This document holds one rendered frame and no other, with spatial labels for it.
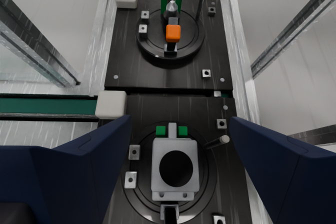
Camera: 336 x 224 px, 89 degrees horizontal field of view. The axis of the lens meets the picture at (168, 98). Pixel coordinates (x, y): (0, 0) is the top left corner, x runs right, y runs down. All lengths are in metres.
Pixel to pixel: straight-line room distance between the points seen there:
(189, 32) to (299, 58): 0.36
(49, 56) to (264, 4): 0.63
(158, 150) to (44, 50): 0.22
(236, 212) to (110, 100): 0.25
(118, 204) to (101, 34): 0.32
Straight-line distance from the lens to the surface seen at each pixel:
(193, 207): 0.27
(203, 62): 0.35
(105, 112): 0.29
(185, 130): 0.22
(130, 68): 0.34
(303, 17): 0.34
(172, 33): 0.25
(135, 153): 0.25
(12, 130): 0.45
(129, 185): 0.25
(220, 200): 0.30
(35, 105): 0.40
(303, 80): 0.59
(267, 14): 0.68
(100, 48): 0.40
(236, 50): 0.41
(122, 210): 0.30
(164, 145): 0.17
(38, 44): 0.30
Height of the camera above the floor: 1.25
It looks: 68 degrees down
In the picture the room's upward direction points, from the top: 6 degrees clockwise
